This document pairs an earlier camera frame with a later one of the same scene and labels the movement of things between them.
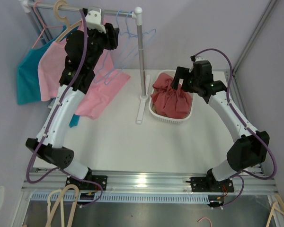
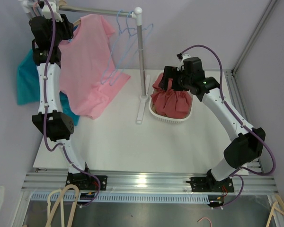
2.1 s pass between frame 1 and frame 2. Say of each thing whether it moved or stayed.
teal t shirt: stayed
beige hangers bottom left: stayed
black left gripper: moved
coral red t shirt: stayed
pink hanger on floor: stayed
